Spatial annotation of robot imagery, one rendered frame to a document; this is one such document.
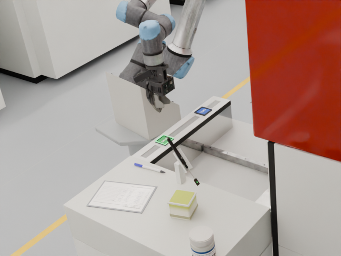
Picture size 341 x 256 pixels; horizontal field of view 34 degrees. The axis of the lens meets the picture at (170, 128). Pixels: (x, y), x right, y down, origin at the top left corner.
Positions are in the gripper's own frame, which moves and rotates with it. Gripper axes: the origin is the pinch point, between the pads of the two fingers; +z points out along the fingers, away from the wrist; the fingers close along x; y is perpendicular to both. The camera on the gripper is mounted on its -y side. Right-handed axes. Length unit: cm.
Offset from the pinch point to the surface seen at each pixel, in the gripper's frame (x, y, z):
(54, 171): 42, -153, 111
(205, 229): -42, 54, 4
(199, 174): 3.5, 14.1, 28.6
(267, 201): -4, 50, 22
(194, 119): 19.5, 0.8, 15.0
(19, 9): 130, -278, 39
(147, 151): -8.5, -0.7, 15.0
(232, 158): 17.0, 20.8, 26.6
